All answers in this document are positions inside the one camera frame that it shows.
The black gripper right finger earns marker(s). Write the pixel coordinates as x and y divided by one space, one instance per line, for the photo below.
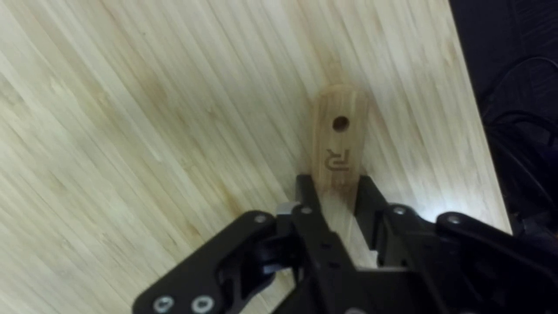
455 261

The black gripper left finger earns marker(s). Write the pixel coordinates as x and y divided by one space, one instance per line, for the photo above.
315 249

